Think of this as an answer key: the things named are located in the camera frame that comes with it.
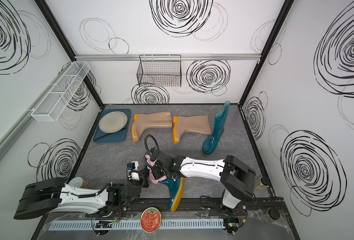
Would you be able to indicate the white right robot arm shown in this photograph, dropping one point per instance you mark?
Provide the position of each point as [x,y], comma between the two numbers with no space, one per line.
[237,178]

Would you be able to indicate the copper tape roll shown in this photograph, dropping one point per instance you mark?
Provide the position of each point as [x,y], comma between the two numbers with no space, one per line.
[79,182]

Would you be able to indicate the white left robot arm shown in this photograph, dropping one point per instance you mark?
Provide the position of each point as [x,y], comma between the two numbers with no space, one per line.
[54,196]

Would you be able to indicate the teal rectangular tray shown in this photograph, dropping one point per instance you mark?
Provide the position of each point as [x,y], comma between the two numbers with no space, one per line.
[117,137]

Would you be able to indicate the black wire basket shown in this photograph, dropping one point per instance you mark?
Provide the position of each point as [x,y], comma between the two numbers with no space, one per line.
[160,73]

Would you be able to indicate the beige rubber boot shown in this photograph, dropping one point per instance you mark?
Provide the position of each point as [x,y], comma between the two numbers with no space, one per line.
[143,122]
[193,124]

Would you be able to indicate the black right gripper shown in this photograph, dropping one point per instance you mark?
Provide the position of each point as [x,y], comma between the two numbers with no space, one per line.
[155,170]

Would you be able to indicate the grey wall rail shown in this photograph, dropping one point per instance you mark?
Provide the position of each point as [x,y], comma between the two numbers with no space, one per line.
[169,57]

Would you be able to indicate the green rubber boot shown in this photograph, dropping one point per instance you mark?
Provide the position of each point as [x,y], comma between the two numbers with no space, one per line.
[210,144]
[176,192]

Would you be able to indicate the white slotted cable duct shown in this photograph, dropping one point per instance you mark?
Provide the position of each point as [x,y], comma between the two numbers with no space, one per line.
[168,224]

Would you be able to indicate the white wire shelf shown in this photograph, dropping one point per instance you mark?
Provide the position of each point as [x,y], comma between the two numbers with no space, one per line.
[61,92]

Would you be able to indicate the pink microfiber cloth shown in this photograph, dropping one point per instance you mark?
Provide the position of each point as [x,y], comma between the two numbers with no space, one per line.
[152,171]

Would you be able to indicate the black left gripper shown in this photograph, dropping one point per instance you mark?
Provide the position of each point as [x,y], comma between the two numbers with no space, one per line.
[145,178]

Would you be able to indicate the grey round plate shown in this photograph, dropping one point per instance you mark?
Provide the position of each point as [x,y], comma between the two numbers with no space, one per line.
[113,122]

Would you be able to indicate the black mounting rail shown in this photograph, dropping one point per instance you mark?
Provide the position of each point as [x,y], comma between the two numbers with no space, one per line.
[212,205]

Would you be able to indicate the small jar black lid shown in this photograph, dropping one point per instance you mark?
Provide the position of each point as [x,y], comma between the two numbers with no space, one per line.
[262,183]

